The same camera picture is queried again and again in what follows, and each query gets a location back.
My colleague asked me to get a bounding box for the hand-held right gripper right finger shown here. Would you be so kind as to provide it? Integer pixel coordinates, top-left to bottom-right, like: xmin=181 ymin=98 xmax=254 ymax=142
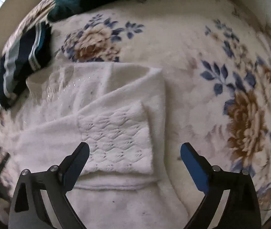
xmin=180 ymin=142 xmax=262 ymax=229

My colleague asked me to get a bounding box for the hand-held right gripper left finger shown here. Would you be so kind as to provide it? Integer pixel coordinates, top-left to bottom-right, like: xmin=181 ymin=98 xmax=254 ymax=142
xmin=8 ymin=142 xmax=90 ymax=229

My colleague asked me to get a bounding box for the white knit sweater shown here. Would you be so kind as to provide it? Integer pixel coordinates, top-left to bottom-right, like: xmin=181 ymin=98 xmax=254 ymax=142
xmin=7 ymin=62 xmax=191 ymax=229

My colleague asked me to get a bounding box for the floral blanket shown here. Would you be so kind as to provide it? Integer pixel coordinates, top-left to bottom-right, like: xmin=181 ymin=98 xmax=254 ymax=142
xmin=0 ymin=0 xmax=271 ymax=222

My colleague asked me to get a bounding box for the dark striped garment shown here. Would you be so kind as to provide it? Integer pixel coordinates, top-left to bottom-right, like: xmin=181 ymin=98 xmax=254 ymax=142
xmin=0 ymin=21 xmax=53 ymax=110

